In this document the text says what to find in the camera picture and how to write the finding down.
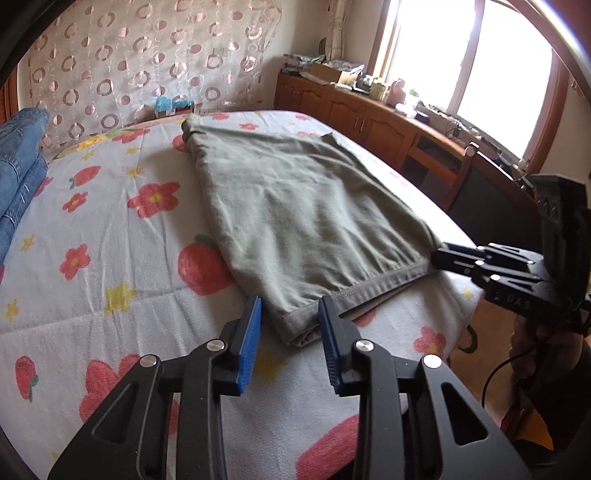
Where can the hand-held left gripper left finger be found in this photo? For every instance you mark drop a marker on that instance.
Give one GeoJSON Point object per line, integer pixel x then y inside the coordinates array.
{"type": "Point", "coordinates": [247, 350]}

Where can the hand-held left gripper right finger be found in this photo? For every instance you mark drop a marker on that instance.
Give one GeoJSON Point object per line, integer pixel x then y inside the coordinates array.
{"type": "Point", "coordinates": [330, 350]}

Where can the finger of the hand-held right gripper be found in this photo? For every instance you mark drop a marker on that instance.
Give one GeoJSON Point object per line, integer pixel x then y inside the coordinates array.
{"type": "Point", "coordinates": [461, 257]}
{"type": "Point", "coordinates": [512, 281]}

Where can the grey-green pants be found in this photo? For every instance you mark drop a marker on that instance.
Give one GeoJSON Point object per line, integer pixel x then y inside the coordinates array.
{"type": "Point", "coordinates": [300, 207]}

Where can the person's right hand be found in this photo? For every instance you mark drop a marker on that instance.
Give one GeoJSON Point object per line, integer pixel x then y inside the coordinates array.
{"type": "Point", "coordinates": [524, 346]}

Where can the wooden chair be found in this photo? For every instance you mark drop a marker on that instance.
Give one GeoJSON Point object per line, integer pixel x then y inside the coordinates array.
{"type": "Point", "coordinates": [438, 166]}

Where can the white flower print bed sheet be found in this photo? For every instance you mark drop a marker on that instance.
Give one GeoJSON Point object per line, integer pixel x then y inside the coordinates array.
{"type": "Point", "coordinates": [115, 258]}

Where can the brown wooden sideboard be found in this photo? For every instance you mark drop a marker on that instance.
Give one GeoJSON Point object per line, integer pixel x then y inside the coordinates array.
{"type": "Point", "coordinates": [351, 115]}

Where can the window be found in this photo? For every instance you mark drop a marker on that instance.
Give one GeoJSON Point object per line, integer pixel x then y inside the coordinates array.
{"type": "Point", "coordinates": [461, 60]}

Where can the blue patterned cloth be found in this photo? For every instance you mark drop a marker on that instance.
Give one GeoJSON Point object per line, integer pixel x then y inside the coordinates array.
{"type": "Point", "coordinates": [344, 64]}

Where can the open cardboard box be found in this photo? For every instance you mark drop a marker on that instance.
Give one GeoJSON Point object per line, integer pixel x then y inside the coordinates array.
{"type": "Point", "coordinates": [330, 73]}

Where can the colourful floral blanket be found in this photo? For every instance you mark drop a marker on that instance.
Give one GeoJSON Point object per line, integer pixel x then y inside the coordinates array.
{"type": "Point", "coordinates": [92, 143]}

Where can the blue plastic bag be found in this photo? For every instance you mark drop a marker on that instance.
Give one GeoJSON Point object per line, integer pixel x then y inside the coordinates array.
{"type": "Point", "coordinates": [171, 102]}

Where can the pale window curtain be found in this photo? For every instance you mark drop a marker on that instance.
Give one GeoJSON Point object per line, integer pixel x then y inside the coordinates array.
{"type": "Point", "coordinates": [338, 27]}

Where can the folded blue jeans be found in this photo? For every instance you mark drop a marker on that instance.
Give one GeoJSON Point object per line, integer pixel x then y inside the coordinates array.
{"type": "Point", "coordinates": [23, 131]}
{"type": "Point", "coordinates": [18, 198]}

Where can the circle pattern curtain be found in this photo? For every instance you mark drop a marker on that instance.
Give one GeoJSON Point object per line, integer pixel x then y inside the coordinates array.
{"type": "Point", "coordinates": [138, 60]}

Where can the brown wooden wardrobe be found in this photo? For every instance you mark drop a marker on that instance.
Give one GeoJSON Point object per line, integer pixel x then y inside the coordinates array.
{"type": "Point", "coordinates": [9, 101]}

